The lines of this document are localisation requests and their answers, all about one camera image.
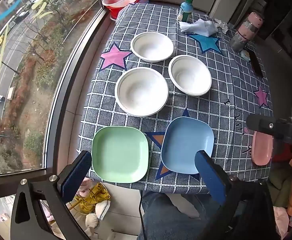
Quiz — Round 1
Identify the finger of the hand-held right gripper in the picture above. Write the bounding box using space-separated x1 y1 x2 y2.
246 115 278 135

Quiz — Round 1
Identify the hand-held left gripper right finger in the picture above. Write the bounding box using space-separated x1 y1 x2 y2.
195 150 280 240

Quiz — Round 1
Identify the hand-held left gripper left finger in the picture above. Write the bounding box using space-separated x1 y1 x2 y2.
10 151 93 240

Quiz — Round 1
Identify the pink square plate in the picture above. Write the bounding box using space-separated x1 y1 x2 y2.
251 130 273 166

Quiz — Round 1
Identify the blue square plate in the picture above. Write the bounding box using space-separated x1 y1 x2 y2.
161 117 214 175

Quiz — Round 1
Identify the green square plate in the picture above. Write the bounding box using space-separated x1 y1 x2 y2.
91 126 149 183

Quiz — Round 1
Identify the white paper bowl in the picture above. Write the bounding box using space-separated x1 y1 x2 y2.
115 67 169 117
130 32 174 63
168 55 212 96

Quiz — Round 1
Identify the red stool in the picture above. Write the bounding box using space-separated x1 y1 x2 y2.
272 152 292 163

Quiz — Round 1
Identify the yellow cloth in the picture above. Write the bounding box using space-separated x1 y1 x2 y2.
72 182 111 214

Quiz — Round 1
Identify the checked tablecloth with stars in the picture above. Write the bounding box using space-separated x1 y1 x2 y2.
76 3 274 194

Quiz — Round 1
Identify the white plush toy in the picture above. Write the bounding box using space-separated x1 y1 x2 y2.
85 200 111 235

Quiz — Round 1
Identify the person's jeans leg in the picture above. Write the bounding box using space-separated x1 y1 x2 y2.
138 192 224 240

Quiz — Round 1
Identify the black phone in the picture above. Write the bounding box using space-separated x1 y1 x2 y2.
245 47 264 78

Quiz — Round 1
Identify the small teal packet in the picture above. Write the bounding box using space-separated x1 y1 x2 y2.
240 49 251 62

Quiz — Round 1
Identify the pink and silver tumbler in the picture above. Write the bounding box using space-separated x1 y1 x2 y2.
230 12 264 51

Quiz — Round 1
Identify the crumpled white tissue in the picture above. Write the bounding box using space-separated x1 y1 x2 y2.
216 20 229 34

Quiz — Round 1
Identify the white cloth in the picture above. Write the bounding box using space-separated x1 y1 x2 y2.
178 19 220 37

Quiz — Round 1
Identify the green plastic bottle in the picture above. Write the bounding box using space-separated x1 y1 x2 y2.
178 0 193 22

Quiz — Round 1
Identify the red plastic basin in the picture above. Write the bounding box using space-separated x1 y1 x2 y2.
107 5 127 20

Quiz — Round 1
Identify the dark window frame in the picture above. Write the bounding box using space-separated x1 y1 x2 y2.
0 0 119 200

